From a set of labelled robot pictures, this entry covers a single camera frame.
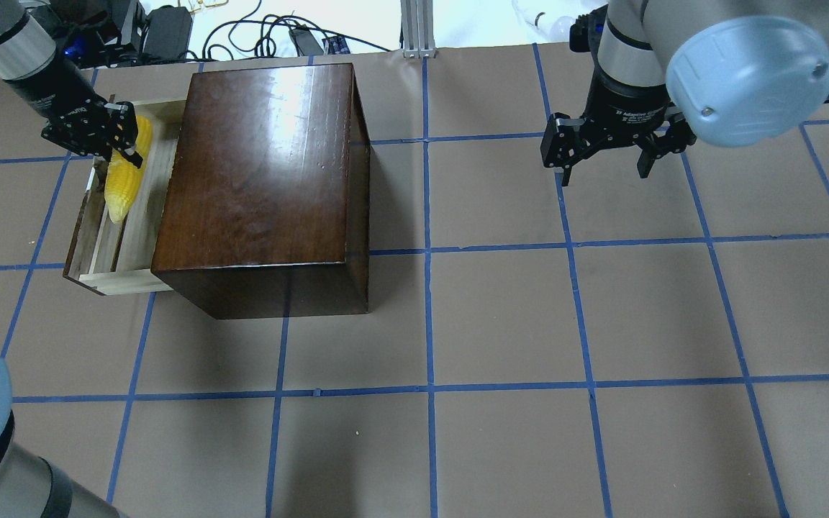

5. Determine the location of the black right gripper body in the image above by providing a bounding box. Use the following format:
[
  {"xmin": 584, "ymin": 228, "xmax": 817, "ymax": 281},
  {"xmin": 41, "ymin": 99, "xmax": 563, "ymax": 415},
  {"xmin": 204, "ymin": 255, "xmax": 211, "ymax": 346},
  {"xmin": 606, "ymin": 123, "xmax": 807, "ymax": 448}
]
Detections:
[{"xmin": 581, "ymin": 68, "xmax": 671, "ymax": 148}]

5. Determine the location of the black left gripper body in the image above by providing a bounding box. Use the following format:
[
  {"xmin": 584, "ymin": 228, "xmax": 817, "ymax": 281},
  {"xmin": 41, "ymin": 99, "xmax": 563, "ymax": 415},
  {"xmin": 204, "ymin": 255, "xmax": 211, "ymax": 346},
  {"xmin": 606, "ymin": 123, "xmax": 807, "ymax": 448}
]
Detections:
[{"xmin": 9, "ymin": 59, "xmax": 108, "ymax": 127}]

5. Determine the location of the yellow corn cob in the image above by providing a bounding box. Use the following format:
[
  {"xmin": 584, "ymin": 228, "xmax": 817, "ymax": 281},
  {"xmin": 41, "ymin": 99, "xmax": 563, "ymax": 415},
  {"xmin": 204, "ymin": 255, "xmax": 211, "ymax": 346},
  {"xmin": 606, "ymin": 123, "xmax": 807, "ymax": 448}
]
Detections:
[{"xmin": 103, "ymin": 115, "xmax": 153, "ymax": 224}]

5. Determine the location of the light wood pull-out drawer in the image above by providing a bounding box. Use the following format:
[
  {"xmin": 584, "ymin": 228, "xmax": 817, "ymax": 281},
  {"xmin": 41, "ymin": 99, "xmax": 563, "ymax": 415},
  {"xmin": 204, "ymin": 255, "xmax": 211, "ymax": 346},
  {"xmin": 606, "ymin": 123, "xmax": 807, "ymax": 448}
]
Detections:
[{"xmin": 63, "ymin": 98, "xmax": 188, "ymax": 296}]

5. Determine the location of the dark wooden drawer box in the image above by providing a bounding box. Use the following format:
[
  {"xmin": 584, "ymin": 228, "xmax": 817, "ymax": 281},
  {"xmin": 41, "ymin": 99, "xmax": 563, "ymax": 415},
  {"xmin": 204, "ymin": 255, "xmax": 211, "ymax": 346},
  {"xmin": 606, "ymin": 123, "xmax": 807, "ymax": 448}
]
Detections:
[{"xmin": 151, "ymin": 63, "xmax": 371, "ymax": 320}]

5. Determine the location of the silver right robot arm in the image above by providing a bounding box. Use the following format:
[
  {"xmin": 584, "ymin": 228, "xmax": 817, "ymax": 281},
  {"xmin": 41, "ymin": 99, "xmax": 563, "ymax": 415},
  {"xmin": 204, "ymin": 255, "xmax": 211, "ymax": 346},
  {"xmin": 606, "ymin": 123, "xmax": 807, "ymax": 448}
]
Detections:
[{"xmin": 540, "ymin": 1, "xmax": 829, "ymax": 186}]

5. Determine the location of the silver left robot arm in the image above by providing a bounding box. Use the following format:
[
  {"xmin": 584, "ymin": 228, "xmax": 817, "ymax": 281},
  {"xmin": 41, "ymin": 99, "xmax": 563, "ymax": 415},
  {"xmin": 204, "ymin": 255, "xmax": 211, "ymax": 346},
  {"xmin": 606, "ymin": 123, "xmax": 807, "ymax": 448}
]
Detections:
[{"xmin": 0, "ymin": 1, "xmax": 149, "ymax": 517}]

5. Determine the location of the white light bulb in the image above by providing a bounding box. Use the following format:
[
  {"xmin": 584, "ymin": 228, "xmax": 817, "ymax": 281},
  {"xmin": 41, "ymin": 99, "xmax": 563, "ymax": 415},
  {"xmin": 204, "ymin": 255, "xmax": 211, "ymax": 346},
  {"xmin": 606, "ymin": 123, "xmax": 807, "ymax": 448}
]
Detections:
[{"xmin": 533, "ymin": 11, "xmax": 576, "ymax": 42}]

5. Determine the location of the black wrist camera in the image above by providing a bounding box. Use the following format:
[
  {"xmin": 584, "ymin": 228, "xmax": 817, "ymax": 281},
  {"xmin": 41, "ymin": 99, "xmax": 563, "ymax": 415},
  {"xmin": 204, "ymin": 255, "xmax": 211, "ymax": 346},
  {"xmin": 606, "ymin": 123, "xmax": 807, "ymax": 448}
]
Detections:
[{"xmin": 568, "ymin": 10, "xmax": 606, "ymax": 54}]

